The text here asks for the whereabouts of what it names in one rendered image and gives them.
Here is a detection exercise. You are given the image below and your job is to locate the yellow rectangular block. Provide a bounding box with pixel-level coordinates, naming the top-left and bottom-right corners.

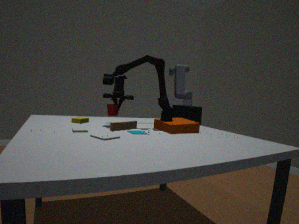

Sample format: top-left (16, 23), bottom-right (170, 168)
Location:
top-left (72, 117), bottom-right (89, 124)

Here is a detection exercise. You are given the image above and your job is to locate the tan flat bar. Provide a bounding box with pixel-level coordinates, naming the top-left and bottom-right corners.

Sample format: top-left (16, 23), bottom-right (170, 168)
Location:
top-left (110, 121), bottom-right (137, 132)

